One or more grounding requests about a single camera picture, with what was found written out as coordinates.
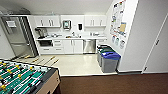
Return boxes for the large white wall poster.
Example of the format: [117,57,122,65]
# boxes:
[110,0,128,35]

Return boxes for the white door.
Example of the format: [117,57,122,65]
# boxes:
[142,0,168,74]

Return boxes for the grey bin blue lid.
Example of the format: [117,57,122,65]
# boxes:
[100,51,121,74]

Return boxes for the black built-in microwave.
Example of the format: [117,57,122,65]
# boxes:
[39,39,54,48]

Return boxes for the white two-door sink cabinet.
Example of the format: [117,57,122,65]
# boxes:
[63,39,84,55]

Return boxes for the stainless steel dishwasher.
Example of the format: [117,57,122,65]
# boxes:
[82,39,97,54]

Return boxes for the white wall cabinet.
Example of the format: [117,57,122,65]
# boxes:
[83,14,108,28]
[34,15,62,29]

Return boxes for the grey bin green lid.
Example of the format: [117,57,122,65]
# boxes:
[97,47,115,66]

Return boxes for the green bin wall sign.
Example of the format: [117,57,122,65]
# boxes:
[115,37,121,46]

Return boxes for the stainless steel fridge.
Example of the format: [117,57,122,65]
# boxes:
[0,14,38,60]

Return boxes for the wide white drawer unit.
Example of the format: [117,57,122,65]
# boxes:
[37,38,65,55]

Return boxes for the narrow white drawer unit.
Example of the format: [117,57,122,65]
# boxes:
[96,39,108,48]

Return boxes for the green foosball table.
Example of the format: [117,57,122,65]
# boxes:
[0,59,62,94]

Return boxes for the chrome faucet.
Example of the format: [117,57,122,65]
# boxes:
[71,31,76,38]

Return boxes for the steel paper towel dispenser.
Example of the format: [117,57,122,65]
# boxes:
[62,19,72,31]

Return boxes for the white bin wall sign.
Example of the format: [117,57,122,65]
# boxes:
[119,39,126,49]

